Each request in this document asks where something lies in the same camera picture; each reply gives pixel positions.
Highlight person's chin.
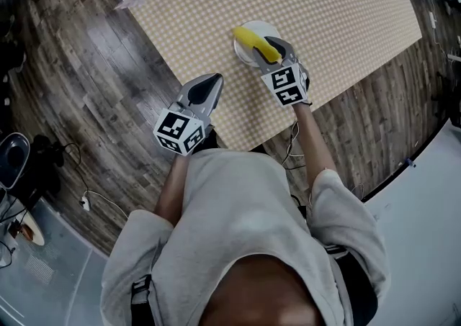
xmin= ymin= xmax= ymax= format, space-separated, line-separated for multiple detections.
xmin=197 ymin=254 xmax=325 ymax=326

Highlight person's left forearm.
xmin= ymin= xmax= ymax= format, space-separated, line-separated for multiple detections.
xmin=154 ymin=155 xmax=190 ymax=227

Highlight round wooden table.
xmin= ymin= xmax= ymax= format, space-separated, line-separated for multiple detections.
xmin=19 ymin=215 xmax=46 ymax=246

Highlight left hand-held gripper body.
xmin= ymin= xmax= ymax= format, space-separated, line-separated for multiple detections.
xmin=153 ymin=101 xmax=212 ymax=158

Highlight black shoulder strap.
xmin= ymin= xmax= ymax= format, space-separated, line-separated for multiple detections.
xmin=131 ymin=273 xmax=152 ymax=326
xmin=326 ymin=245 xmax=379 ymax=326

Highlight table with checkered tablecloth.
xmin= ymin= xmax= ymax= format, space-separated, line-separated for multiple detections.
xmin=128 ymin=0 xmax=423 ymax=153

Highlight person's right forearm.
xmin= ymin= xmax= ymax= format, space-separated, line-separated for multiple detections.
xmin=293 ymin=103 xmax=338 ymax=189

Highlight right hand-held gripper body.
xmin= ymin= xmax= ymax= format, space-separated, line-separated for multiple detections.
xmin=261 ymin=61 xmax=311 ymax=108

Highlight white round plate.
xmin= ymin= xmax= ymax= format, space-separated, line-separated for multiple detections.
xmin=233 ymin=20 xmax=282 ymax=68

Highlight person's black trousers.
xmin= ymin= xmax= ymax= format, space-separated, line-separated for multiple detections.
xmin=193 ymin=127 xmax=267 ymax=155

